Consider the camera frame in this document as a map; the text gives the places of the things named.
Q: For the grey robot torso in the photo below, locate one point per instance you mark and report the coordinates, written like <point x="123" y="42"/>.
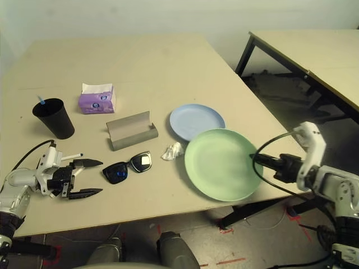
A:
<point x="117" y="266"/>

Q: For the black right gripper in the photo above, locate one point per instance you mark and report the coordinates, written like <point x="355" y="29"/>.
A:
<point x="290" y="169"/>

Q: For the blue pen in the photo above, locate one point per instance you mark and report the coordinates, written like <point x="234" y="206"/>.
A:
<point x="42" y="101"/>

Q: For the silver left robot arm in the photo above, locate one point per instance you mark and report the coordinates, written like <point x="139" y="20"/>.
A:
<point x="16" y="182"/>

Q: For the beige side table black frame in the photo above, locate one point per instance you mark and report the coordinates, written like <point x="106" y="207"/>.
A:
<point x="308" y="50"/>

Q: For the white tissue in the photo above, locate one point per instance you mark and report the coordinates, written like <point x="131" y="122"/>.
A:
<point x="172" y="152"/>

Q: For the black plastic cup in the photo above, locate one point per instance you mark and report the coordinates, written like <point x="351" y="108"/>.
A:
<point x="59" y="123"/>

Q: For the black table leg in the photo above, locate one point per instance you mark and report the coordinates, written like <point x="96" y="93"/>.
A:
<point x="33" y="249"/>
<point x="252" y="210"/>

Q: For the grey glasses case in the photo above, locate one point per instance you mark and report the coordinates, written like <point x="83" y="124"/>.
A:
<point x="131" y="140"/>

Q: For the black sunglasses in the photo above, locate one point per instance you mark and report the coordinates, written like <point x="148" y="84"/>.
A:
<point x="116" y="173"/>

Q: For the purple tissue pack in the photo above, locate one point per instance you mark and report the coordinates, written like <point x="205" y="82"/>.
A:
<point x="95" y="106"/>

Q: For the light green plate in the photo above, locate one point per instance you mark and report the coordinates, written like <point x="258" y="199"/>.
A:
<point x="218" y="168"/>

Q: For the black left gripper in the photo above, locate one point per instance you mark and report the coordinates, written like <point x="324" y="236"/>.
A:
<point x="61" y="180"/>

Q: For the light blue plate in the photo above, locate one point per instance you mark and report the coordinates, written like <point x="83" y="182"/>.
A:
<point x="193" y="117"/>

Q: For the white marker blue cap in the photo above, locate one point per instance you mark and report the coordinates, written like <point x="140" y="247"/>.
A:
<point x="73" y="156"/>

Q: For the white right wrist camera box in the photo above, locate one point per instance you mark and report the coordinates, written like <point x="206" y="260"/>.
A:
<point x="314" y="140"/>

